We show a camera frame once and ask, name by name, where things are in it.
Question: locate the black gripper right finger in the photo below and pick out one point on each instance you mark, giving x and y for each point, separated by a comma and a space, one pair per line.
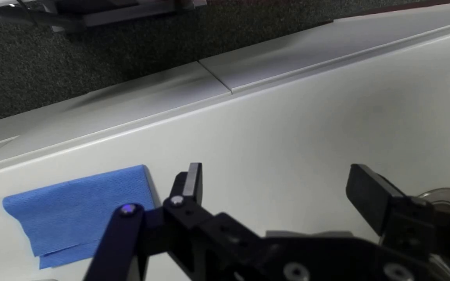
373, 195

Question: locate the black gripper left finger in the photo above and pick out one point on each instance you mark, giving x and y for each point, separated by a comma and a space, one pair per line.
185, 198

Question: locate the blue folded cloth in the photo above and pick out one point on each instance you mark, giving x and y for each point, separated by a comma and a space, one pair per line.
65, 221

